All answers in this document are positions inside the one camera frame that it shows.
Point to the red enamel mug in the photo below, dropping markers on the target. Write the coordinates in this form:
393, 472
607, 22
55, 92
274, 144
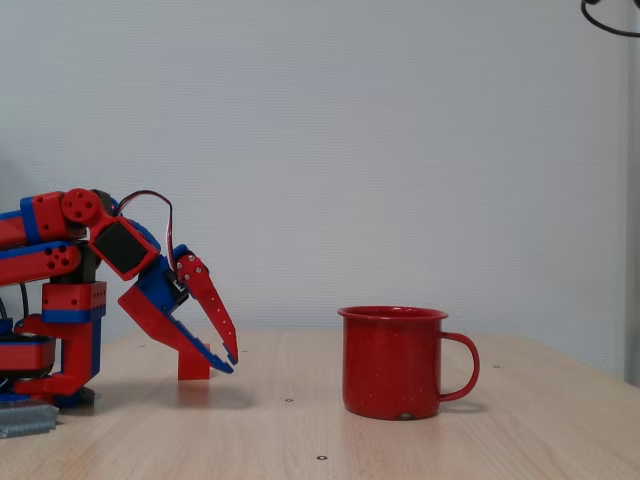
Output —
390, 365

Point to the red cube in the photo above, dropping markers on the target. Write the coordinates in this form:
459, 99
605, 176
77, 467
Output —
192, 370

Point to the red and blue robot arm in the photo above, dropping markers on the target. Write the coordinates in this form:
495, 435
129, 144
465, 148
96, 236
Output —
65, 305

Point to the grey metal table clamp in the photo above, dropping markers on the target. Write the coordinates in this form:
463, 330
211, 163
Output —
27, 420

